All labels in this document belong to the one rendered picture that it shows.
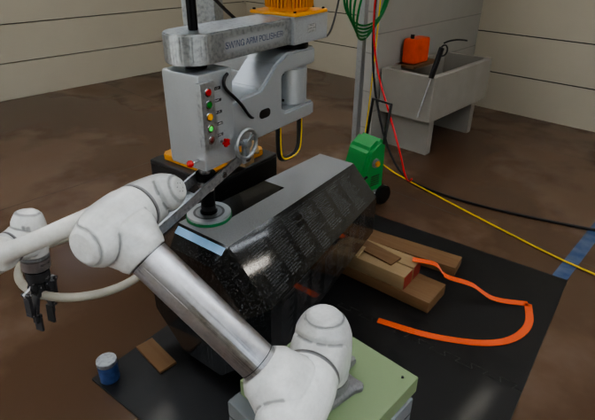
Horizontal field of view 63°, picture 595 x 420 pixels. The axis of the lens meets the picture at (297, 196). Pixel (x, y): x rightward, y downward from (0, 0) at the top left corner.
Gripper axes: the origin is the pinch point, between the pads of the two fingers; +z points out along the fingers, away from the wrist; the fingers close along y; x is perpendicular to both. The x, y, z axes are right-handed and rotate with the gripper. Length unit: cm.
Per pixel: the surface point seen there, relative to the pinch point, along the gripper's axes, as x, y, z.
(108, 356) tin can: 21, 50, 67
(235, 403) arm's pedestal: -76, -6, 2
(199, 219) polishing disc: -16, 78, -7
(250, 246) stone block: -44, 74, -1
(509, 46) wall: -168, 600, -54
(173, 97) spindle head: -7, 73, -64
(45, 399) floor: 43, 29, 84
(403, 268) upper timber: -108, 170, 48
